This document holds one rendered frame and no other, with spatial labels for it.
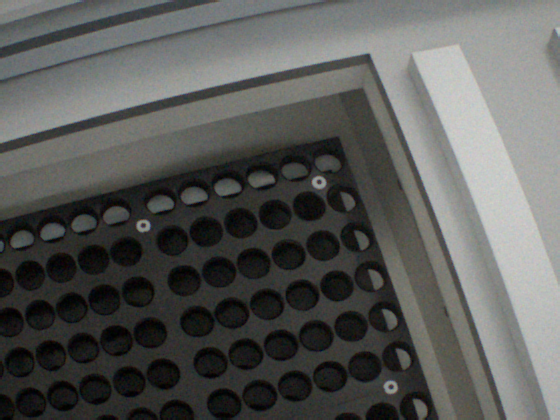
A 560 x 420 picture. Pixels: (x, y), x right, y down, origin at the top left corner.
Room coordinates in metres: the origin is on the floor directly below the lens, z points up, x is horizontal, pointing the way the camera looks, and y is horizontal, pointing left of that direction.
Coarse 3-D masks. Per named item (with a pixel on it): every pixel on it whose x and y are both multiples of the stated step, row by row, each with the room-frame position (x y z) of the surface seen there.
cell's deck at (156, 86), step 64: (384, 0) 0.31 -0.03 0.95; (448, 0) 0.32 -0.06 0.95; (512, 0) 0.33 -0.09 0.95; (64, 64) 0.26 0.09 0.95; (128, 64) 0.26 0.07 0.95; (192, 64) 0.27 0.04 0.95; (256, 64) 0.27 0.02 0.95; (320, 64) 0.27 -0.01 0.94; (384, 64) 0.28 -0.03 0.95; (512, 64) 0.29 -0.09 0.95; (0, 128) 0.23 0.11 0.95; (64, 128) 0.23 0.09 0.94; (128, 128) 0.24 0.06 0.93; (384, 128) 0.26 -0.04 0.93; (512, 128) 0.26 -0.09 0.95; (448, 192) 0.23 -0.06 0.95; (448, 256) 0.20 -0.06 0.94; (512, 384) 0.15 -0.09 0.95
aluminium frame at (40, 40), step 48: (0, 0) 0.26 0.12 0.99; (48, 0) 0.26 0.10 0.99; (96, 0) 0.27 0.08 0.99; (144, 0) 0.27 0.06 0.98; (192, 0) 0.28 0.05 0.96; (240, 0) 0.29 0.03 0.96; (288, 0) 0.30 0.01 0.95; (0, 48) 0.25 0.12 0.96; (48, 48) 0.26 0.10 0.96; (96, 48) 0.26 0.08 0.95
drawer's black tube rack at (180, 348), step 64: (320, 192) 0.24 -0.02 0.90; (64, 256) 0.20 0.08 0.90; (128, 256) 0.21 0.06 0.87; (192, 256) 0.21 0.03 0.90; (256, 256) 0.22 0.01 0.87; (320, 256) 0.23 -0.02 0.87; (0, 320) 0.17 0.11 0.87; (64, 320) 0.17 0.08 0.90; (128, 320) 0.17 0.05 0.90; (192, 320) 0.19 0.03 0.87; (256, 320) 0.18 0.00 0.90; (320, 320) 0.19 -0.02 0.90; (384, 320) 0.20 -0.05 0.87; (0, 384) 0.14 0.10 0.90; (64, 384) 0.14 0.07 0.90; (128, 384) 0.16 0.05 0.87; (192, 384) 0.15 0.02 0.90; (256, 384) 0.16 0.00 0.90; (320, 384) 0.17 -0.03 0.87; (384, 384) 0.16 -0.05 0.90
